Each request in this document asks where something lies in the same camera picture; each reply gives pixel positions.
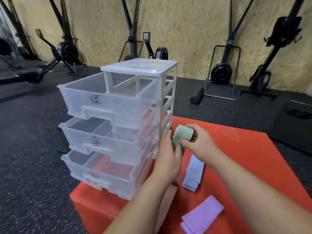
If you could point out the stack of pink bands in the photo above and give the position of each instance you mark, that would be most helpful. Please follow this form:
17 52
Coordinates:
168 204

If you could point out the person's right forearm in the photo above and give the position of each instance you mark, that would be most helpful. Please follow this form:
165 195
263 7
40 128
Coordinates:
263 199

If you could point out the person's left hand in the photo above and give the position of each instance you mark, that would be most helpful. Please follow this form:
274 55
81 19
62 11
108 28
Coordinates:
168 163

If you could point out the black upright rowing machine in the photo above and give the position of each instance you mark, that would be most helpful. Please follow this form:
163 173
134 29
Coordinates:
262 80

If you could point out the translucent plastic drawer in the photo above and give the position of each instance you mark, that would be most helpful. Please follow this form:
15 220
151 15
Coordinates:
126 194
122 107
117 173
122 143

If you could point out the black ski machine with stand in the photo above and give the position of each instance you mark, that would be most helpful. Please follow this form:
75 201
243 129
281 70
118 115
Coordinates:
221 73

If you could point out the black exercise mat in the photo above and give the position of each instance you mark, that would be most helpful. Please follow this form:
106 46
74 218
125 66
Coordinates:
292 134

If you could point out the person's right hand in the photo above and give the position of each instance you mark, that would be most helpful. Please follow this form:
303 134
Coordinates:
204 146

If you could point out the stack of blue bands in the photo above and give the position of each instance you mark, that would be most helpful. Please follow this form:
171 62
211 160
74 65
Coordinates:
195 173

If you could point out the black foam roller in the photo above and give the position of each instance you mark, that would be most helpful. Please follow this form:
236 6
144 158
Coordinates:
197 96

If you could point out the person's left forearm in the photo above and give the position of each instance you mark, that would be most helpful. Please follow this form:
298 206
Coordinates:
139 209

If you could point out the red soft plyo box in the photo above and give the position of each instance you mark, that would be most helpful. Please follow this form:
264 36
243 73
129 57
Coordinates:
243 153

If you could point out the purple band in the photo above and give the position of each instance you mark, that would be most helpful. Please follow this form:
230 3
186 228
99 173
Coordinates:
202 214

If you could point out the stack of green bands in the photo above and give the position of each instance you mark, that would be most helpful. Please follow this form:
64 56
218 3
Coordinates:
182 134

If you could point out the clear plastic drawer unit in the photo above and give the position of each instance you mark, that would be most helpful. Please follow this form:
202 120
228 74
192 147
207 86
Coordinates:
139 66

